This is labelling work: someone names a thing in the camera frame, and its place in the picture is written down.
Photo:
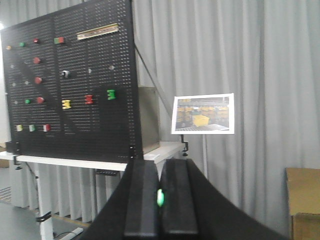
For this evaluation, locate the white standing desk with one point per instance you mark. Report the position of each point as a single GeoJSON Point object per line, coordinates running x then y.
{"type": "Point", "coordinates": [87, 165]}

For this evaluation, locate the black pegboard with buttons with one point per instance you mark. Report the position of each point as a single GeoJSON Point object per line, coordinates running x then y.
{"type": "Point", "coordinates": [71, 84]}

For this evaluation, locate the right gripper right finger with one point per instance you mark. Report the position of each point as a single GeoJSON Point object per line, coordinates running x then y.
{"type": "Point", "coordinates": [194, 209]}

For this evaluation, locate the picture sign on stand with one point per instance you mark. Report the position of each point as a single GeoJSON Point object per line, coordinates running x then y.
{"type": "Point", "coordinates": [209, 114]}

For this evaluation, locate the large cardboard box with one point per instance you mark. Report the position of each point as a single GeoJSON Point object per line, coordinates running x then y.
{"type": "Point", "coordinates": [303, 185]}

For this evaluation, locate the grey metal box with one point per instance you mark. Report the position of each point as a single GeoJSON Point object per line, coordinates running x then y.
{"type": "Point", "coordinates": [149, 118]}

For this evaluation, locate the grey curtain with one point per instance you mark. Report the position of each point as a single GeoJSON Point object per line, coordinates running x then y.
{"type": "Point", "coordinates": [266, 52]}

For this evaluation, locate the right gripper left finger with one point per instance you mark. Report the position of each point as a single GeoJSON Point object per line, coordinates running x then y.
{"type": "Point", "coordinates": [110, 220]}

